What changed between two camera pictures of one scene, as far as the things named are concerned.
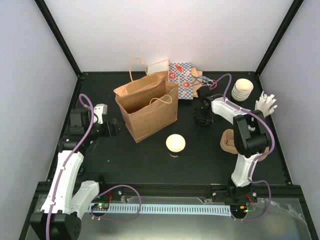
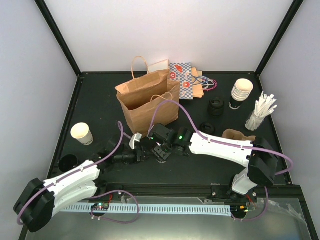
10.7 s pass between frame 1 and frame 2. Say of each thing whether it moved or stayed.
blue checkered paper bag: stayed
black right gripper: moved
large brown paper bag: stayed
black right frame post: stayed
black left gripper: moved
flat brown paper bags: stayed
